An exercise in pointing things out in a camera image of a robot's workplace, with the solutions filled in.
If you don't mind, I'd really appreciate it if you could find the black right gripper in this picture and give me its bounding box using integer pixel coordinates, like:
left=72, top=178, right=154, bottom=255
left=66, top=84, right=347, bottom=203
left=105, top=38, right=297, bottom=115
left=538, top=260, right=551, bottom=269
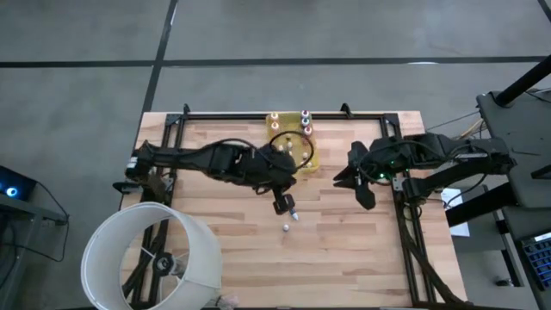
left=332, top=139, right=410, bottom=211

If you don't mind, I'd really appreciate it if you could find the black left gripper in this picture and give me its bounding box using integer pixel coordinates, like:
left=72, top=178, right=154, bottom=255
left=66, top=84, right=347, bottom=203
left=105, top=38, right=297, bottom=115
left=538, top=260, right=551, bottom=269
left=249, top=145, right=299, bottom=215

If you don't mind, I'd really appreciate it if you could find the yellow translucent plastic tray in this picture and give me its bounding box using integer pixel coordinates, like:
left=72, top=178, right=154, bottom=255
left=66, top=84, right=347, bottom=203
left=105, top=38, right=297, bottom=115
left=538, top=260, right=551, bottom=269
left=265, top=110, right=322, bottom=176

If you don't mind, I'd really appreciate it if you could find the white paper sheet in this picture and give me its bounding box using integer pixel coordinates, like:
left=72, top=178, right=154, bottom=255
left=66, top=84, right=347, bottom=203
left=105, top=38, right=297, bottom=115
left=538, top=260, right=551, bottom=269
left=441, top=188, right=471, bottom=238

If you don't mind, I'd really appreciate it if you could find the white round lampshade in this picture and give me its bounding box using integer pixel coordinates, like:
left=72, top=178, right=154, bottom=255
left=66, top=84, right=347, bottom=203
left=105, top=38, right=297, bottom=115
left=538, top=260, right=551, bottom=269
left=80, top=201, right=224, bottom=310

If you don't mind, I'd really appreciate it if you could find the black stand beam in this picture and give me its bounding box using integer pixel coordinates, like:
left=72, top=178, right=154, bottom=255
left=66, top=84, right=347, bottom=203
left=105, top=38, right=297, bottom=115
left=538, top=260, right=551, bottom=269
left=445, top=183, right=517, bottom=228

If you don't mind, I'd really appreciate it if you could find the crumpled pale cloth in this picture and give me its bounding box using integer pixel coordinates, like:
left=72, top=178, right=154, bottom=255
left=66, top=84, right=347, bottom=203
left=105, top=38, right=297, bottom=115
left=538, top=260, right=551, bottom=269
left=214, top=292, right=240, bottom=310

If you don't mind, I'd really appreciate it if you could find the black lamp socket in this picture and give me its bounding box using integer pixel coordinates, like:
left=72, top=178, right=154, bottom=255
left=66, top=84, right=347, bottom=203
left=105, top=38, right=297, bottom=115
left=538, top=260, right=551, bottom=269
left=151, top=252, right=178, bottom=277

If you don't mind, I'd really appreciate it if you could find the grey keyboard shelf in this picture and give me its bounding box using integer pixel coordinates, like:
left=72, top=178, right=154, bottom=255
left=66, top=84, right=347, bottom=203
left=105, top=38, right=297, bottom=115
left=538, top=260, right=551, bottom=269
left=494, top=201, right=551, bottom=310

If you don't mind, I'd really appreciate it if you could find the grey metal cart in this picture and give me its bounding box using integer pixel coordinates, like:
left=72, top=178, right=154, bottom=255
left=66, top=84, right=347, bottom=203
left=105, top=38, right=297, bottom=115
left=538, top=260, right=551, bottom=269
left=475, top=88, right=551, bottom=210

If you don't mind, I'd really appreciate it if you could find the black round pole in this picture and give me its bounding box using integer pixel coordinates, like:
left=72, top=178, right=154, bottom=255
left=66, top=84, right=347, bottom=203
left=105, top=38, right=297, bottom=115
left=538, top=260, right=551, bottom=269
left=492, top=53, right=551, bottom=107

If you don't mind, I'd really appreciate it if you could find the backlit keyboard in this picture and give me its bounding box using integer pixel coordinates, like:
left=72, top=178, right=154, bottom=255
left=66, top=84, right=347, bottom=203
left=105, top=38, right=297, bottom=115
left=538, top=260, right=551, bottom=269
left=520, top=232, right=551, bottom=294

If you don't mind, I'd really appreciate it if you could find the grey side table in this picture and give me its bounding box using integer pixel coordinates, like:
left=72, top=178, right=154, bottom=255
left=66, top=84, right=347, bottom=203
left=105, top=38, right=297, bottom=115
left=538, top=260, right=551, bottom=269
left=0, top=189, right=71, bottom=310

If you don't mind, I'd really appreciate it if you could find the black device with blue light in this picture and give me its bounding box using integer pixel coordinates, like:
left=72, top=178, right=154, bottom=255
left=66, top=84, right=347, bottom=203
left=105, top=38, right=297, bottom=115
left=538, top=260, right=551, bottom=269
left=0, top=165, right=38, bottom=202

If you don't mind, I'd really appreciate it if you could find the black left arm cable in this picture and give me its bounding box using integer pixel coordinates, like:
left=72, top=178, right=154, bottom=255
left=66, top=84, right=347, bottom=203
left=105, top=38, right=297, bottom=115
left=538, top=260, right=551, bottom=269
left=206, top=130, right=316, bottom=176

